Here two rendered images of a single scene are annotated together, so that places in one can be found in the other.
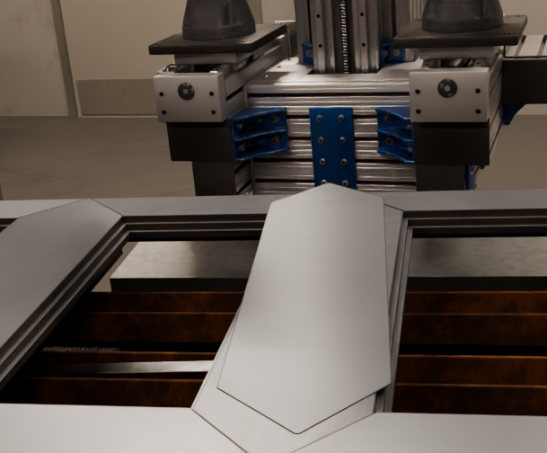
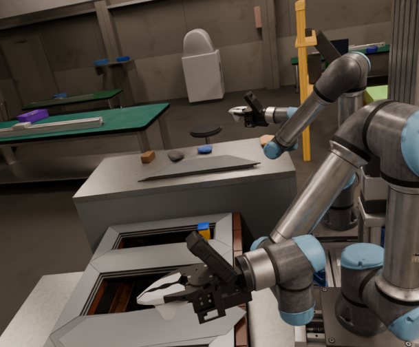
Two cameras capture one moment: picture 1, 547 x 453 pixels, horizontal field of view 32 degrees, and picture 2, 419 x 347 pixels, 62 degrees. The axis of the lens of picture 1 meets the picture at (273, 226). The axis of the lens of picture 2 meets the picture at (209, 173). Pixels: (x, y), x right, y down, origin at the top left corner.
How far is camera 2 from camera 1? 1.83 m
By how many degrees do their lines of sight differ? 77
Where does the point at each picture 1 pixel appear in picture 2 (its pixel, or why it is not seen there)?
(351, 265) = (155, 334)
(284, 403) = (73, 333)
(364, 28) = not seen: hidden behind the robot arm
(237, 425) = (67, 326)
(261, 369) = (91, 325)
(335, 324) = (113, 337)
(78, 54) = not seen: outside the picture
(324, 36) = not seen: hidden behind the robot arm
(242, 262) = (261, 307)
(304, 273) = (152, 322)
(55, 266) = (173, 261)
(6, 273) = (169, 253)
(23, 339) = (133, 272)
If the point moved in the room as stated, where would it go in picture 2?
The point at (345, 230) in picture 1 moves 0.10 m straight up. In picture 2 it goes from (189, 327) to (184, 307)
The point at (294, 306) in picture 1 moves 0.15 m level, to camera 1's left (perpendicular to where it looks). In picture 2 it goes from (128, 324) to (130, 297)
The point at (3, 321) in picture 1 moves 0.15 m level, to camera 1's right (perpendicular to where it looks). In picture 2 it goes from (138, 265) to (137, 286)
